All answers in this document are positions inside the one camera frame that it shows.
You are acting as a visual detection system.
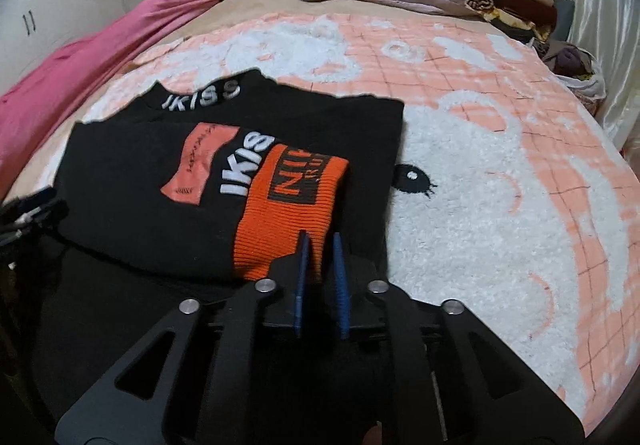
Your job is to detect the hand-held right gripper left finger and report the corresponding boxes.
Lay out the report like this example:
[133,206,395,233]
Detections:
[55,230,311,445]

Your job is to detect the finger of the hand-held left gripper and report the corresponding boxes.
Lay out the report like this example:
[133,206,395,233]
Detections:
[0,202,69,246]
[0,185,58,218]

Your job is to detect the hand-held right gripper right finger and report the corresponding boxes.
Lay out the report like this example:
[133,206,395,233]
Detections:
[331,231,586,445]

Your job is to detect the black sweater with orange cuffs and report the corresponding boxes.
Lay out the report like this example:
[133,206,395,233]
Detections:
[27,68,407,445]

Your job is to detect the white bag of clothes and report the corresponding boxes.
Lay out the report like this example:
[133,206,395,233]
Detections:
[537,40,608,118]

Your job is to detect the pink quilt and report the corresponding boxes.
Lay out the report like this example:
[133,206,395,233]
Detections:
[0,0,266,198]

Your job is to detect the peach plaid fleece blanket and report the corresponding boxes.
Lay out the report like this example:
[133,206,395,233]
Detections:
[80,12,638,436]

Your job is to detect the white wardrobe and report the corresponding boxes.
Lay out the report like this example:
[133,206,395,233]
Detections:
[0,0,126,96]

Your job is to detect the white satin curtain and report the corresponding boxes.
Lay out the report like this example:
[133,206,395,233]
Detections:
[550,0,640,151]

